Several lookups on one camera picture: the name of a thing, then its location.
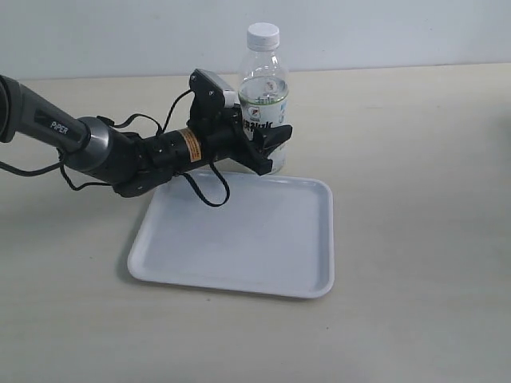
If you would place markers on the white plastic tray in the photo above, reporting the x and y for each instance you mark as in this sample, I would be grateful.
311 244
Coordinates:
272 235

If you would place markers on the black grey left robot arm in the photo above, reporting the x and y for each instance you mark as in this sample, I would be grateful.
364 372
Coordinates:
132 165

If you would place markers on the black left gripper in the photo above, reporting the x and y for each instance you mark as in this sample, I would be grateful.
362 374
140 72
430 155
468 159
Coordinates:
207 141

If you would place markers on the clear plastic drink bottle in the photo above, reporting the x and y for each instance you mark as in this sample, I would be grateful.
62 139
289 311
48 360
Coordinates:
263 90

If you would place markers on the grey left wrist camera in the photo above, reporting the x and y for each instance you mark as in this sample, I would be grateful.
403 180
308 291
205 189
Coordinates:
212 94

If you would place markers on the white bottle cap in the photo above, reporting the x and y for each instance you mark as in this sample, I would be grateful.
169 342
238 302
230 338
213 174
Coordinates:
263 36

